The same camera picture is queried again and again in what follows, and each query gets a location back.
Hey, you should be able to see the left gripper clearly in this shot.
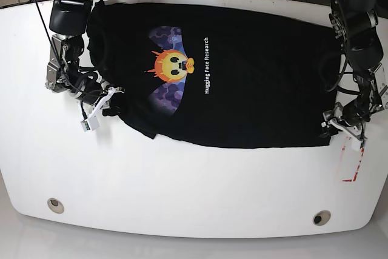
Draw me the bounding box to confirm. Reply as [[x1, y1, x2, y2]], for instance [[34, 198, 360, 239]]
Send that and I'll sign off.
[[319, 103, 366, 139]]

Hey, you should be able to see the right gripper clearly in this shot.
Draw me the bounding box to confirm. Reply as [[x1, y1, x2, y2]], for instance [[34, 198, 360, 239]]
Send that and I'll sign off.
[[80, 86, 125, 119]]

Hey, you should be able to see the black graphic t-shirt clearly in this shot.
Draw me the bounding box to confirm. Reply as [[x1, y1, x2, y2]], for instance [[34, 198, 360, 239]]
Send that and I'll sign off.
[[87, 1, 341, 149]]

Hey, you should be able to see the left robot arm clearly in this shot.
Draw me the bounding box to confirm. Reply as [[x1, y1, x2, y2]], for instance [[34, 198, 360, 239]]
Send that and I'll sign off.
[[322, 0, 387, 150]]

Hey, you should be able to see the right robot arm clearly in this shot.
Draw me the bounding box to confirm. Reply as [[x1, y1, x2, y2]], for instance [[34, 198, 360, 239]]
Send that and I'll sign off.
[[45, 0, 127, 116]]

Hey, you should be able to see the red tape rectangle marking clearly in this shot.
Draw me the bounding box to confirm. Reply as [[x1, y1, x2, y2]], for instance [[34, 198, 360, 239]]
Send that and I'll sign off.
[[337, 136, 364, 183]]

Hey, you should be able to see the right table grommet hole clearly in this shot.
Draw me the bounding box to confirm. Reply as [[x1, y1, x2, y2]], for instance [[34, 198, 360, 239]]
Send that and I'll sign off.
[[313, 210, 331, 226]]

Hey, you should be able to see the table grommet hole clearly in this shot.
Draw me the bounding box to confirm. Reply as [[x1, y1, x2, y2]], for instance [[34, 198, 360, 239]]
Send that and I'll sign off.
[[47, 198, 64, 214], [313, 210, 331, 226]]

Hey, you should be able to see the left table grommet hole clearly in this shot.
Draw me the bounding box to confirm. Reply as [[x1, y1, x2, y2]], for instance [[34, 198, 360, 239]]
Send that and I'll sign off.
[[47, 198, 64, 214]]

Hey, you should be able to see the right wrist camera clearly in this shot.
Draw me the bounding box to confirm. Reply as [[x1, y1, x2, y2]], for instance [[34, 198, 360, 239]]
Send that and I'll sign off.
[[81, 115, 99, 132]]

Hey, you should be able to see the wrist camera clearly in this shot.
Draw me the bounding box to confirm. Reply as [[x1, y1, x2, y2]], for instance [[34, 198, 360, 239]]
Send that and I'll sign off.
[[81, 115, 99, 132], [350, 137, 367, 152]]

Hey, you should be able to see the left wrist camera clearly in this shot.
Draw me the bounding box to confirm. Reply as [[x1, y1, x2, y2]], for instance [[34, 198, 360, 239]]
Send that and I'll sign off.
[[350, 137, 367, 152]]

